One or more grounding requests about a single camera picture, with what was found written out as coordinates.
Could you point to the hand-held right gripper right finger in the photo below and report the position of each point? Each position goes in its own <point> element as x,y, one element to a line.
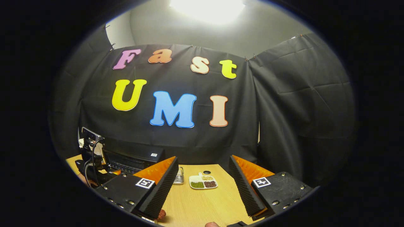
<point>244,189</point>

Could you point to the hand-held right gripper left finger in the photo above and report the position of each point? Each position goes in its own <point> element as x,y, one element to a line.
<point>162,189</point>

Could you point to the brown piece of meat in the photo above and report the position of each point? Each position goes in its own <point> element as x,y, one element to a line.
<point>161,214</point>

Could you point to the black electric oven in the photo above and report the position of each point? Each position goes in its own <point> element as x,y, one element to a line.
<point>135,157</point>

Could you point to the white divided dish of beans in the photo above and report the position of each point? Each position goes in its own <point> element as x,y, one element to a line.
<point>203,183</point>

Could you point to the large ceiling light panel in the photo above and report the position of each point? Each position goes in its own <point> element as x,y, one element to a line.
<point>206,9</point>

